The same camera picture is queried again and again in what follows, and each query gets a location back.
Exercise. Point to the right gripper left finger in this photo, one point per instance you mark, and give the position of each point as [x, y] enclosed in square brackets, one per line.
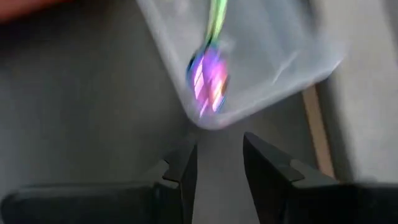
[93, 205]

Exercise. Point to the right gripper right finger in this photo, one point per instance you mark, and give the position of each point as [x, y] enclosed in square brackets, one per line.
[311, 205]

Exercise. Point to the clear plastic bin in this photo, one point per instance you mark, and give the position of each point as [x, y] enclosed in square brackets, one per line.
[264, 46]

